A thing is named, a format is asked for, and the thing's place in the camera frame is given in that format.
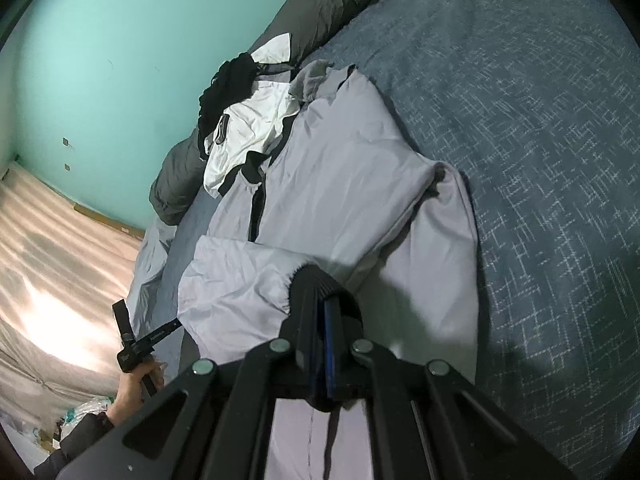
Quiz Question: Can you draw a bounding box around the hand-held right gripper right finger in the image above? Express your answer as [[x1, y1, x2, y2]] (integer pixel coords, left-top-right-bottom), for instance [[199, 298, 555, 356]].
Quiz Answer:
[[324, 299, 576, 480]]

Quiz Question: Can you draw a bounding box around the pink curtain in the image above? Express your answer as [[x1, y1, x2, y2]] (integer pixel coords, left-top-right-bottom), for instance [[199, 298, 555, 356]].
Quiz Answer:
[[0, 162, 151, 441]]

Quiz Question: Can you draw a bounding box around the light grey blanket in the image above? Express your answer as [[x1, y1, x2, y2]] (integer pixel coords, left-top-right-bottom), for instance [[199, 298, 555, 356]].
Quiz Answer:
[[125, 217, 178, 321]]

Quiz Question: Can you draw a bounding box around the grey jacket with black trim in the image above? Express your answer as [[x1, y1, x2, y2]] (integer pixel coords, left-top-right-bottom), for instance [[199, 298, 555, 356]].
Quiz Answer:
[[177, 62, 481, 480]]

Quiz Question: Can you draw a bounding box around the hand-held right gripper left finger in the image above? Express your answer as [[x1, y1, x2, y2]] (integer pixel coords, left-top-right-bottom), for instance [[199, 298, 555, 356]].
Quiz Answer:
[[55, 300, 326, 480]]

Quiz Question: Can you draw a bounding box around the black striped garment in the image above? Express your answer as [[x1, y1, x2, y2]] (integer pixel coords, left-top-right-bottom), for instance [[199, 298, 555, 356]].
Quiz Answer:
[[197, 52, 258, 156]]

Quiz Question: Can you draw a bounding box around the person's left forearm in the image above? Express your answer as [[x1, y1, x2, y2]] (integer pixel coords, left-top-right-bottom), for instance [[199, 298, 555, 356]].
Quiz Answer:
[[32, 407, 117, 478]]

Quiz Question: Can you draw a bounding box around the person's left hand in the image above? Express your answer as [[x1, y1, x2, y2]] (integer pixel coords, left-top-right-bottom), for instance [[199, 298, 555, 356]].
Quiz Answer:
[[106, 360, 166, 427]]

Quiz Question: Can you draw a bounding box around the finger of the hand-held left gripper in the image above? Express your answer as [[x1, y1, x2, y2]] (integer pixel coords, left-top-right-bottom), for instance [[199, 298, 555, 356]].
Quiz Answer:
[[154, 315, 182, 339]]

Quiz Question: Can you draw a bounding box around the grey sweatshirt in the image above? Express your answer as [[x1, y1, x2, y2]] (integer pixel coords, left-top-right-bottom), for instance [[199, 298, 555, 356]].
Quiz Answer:
[[290, 59, 335, 101]]

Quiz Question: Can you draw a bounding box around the wooden window frame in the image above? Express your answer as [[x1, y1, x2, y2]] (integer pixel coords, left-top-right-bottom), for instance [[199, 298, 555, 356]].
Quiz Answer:
[[72, 202, 146, 236]]

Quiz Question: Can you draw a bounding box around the white grey garment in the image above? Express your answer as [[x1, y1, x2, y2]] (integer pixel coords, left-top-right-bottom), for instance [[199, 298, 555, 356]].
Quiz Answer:
[[247, 32, 293, 78]]

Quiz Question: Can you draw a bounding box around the bed with blue cover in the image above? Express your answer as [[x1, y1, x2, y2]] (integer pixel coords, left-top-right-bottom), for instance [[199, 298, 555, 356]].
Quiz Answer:
[[165, 0, 640, 480]]

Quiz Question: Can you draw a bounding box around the white t-shirt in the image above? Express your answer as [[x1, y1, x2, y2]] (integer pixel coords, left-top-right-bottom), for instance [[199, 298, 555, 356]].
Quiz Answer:
[[202, 82, 301, 198]]

